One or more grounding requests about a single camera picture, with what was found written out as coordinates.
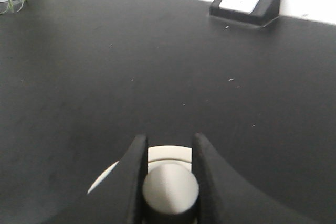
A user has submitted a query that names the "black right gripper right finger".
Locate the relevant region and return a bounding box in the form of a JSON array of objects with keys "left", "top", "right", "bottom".
[{"left": 192, "top": 133, "right": 314, "bottom": 223}]

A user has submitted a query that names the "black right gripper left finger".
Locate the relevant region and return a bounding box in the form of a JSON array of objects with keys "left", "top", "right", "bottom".
[{"left": 47, "top": 134, "right": 148, "bottom": 223}]

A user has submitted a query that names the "glass jar with white lid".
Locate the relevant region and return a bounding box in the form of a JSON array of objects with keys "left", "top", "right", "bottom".
[{"left": 87, "top": 145, "right": 199, "bottom": 216}]

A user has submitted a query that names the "black desktop power socket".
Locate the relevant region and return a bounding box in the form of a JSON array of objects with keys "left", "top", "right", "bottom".
[{"left": 209, "top": 0, "right": 281, "bottom": 27}]

